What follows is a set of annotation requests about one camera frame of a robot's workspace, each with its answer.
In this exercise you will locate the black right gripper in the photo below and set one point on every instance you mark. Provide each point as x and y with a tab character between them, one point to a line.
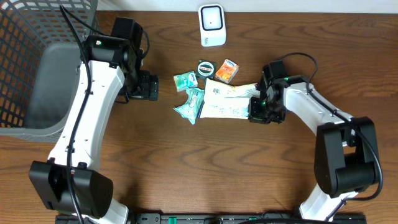
254	114

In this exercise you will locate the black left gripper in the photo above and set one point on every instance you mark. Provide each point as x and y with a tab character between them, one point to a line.
149	86

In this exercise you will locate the cream snack bag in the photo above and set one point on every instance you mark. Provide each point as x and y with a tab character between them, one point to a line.
226	101

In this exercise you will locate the teal white tissue packet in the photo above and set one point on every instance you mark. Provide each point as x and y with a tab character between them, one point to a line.
191	107

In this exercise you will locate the orange snack packet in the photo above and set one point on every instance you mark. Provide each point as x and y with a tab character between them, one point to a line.
227	71

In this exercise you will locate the green Zam-Buk ointment box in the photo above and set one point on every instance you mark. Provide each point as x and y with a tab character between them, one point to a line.
206	69

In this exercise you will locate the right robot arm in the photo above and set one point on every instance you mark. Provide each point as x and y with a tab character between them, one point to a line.
346	154

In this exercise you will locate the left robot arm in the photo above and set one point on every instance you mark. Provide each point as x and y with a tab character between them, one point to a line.
69	181

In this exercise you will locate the white barcode scanner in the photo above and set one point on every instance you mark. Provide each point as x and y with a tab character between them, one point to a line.
212	25

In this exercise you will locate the grey plastic mesh basket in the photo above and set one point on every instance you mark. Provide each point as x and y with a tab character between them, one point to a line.
40	63

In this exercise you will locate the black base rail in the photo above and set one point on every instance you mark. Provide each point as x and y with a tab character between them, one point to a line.
265	218

